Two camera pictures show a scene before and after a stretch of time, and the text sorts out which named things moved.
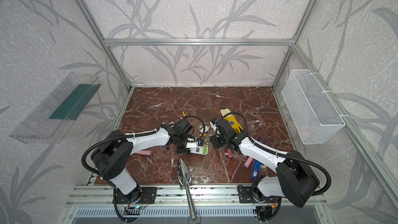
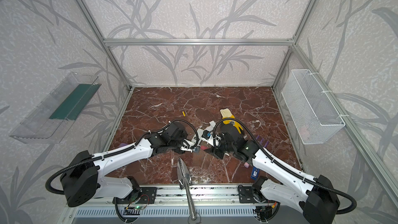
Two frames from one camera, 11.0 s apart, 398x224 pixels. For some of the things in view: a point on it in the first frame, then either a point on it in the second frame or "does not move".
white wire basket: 314,115 does not move
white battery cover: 207,129 to 212,123
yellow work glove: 231,119 does not move
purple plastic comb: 262,139 does not move
